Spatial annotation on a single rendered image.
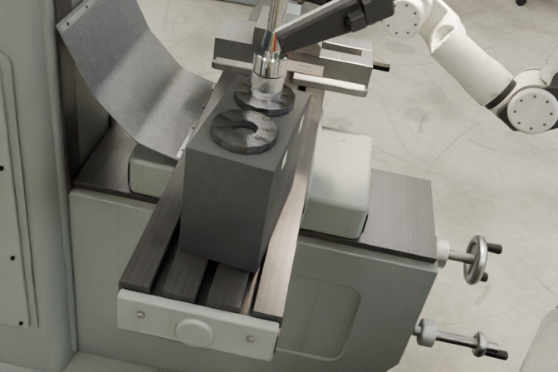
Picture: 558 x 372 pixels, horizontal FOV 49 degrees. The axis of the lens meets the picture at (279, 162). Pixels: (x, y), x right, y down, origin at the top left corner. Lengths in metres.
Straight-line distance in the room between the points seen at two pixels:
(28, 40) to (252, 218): 0.54
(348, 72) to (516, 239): 1.57
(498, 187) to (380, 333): 1.67
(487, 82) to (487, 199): 1.85
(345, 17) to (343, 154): 0.93
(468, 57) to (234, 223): 0.49
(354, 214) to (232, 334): 0.46
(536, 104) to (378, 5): 0.65
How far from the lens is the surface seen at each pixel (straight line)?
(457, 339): 1.49
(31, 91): 1.21
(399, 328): 1.45
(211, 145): 0.80
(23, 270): 1.49
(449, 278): 2.44
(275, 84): 0.88
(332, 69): 1.36
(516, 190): 3.05
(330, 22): 0.44
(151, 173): 1.27
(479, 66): 1.09
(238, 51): 1.36
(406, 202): 1.44
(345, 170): 1.32
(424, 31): 1.15
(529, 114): 1.08
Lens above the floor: 1.61
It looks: 36 degrees down
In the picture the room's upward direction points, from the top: 10 degrees clockwise
